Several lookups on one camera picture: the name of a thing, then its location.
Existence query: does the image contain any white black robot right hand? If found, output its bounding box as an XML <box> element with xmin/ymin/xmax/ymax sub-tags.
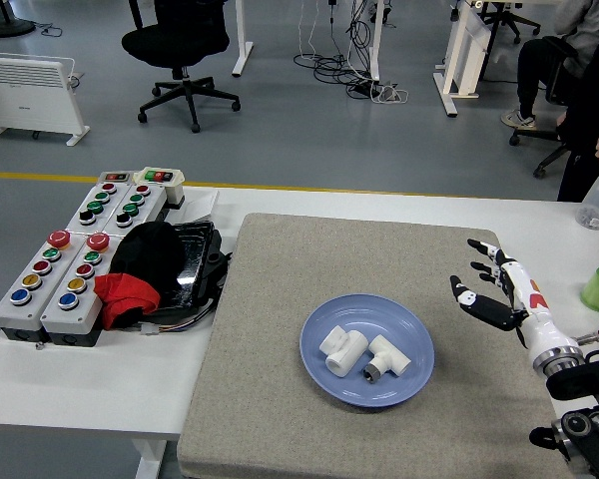
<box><xmin>448</xmin><ymin>238</ymin><xmax>578</xmax><ymax>358</ymax></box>

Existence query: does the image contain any small white tee metal thread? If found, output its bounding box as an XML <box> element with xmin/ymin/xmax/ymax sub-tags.
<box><xmin>362</xmin><ymin>333</ymin><xmax>411</xmax><ymax>383</ymax></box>

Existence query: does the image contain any large white pipe tee fitting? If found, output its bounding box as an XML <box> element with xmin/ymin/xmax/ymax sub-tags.
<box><xmin>318</xmin><ymin>323</ymin><xmax>369</xmax><ymax>377</ymax></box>

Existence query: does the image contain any blue round plate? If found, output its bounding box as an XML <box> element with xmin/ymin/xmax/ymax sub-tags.
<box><xmin>299</xmin><ymin>292</ymin><xmax>436</xmax><ymax>409</ymax></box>

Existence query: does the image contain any black rolling chair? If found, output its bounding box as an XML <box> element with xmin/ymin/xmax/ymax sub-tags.
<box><xmin>508</xmin><ymin>37</ymin><xmax>580</xmax><ymax>179</ymax></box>

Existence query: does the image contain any green tape roll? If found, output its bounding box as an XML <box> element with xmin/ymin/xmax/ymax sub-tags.
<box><xmin>579</xmin><ymin>265</ymin><xmax>599</xmax><ymax>311</ymax></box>

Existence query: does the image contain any seated person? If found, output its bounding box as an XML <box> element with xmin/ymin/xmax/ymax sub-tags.
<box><xmin>500</xmin><ymin>0</ymin><xmax>599</xmax><ymax>129</ymax></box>

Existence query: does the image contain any black swivel chair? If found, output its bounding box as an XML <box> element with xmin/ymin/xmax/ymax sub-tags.
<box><xmin>478</xmin><ymin>0</ymin><xmax>541</xmax><ymax>45</ymax></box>

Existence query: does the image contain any white desk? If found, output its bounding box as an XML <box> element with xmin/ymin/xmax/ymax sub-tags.
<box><xmin>432</xmin><ymin>0</ymin><xmax>565</xmax><ymax>117</ymax></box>

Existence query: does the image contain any grey-brown table mat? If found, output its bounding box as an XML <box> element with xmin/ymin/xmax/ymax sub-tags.
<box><xmin>177</xmin><ymin>213</ymin><xmax>575</xmax><ymax>479</ymax></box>

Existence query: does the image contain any white desk leg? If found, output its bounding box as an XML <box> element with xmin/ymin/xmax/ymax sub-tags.
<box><xmin>366</xmin><ymin>0</ymin><xmax>383</xmax><ymax>84</ymax></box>
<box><xmin>231</xmin><ymin>0</ymin><xmax>255</xmax><ymax>79</ymax></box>

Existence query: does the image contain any black glossy tray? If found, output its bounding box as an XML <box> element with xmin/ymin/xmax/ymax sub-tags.
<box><xmin>144</xmin><ymin>221</ymin><xmax>231</xmax><ymax>320</ymax></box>

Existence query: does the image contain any white paper sheet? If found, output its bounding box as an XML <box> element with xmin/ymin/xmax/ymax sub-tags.
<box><xmin>179</xmin><ymin>192</ymin><xmax>220</xmax><ymax>224</ymax></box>

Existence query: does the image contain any black cloth cap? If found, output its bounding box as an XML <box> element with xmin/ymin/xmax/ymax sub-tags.
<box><xmin>108</xmin><ymin>222</ymin><xmax>186</xmax><ymax>305</ymax></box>

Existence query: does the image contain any red cloth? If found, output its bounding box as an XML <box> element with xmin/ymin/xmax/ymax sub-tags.
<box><xmin>93</xmin><ymin>272</ymin><xmax>161</xmax><ymax>331</ymax></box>

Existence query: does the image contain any white table leg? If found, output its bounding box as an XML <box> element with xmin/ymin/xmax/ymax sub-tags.
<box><xmin>132</xmin><ymin>438</ymin><xmax>169</xmax><ymax>479</ymax></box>

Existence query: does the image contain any four-button control box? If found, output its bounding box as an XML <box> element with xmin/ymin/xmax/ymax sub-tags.
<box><xmin>65</xmin><ymin>180</ymin><xmax>131</xmax><ymax>236</ymax></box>
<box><xmin>101</xmin><ymin>182</ymin><xmax>169</xmax><ymax>237</ymax></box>

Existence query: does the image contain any black office chair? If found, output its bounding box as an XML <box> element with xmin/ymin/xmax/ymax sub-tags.
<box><xmin>121</xmin><ymin>0</ymin><xmax>242</xmax><ymax>134</ymax></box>

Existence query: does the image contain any five-button control box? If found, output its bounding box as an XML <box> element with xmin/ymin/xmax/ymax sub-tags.
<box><xmin>0</xmin><ymin>229</ymin><xmax>85</xmax><ymax>344</ymax></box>
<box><xmin>39</xmin><ymin>232</ymin><xmax>126</xmax><ymax>348</ymax></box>

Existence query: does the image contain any white panel heater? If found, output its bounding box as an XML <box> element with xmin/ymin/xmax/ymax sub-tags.
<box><xmin>0</xmin><ymin>51</ymin><xmax>91</xmax><ymax>148</ymax></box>

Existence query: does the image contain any black round stand base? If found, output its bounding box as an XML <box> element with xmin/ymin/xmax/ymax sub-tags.
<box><xmin>0</xmin><ymin>0</ymin><xmax>36</xmax><ymax>39</ymax></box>

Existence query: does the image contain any tangle of floor cables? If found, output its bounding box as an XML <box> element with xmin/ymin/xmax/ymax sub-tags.
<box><xmin>293</xmin><ymin>0</ymin><xmax>380</xmax><ymax>99</ymax></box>

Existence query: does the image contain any coloured wires white connector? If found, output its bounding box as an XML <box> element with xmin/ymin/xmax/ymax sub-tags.
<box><xmin>139</xmin><ymin>308</ymin><xmax>216</xmax><ymax>336</ymax></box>

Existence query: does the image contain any cream green-red switch box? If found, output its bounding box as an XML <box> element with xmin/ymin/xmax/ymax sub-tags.
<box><xmin>132</xmin><ymin>167</ymin><xmax>186</xmax><ymax>209</ymax></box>

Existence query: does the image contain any small grey switch box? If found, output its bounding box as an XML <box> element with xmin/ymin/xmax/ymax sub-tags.
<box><xmin>97</xmin><ymin>171</ymin><xmax>139</xmax><ymax>185</ymax></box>

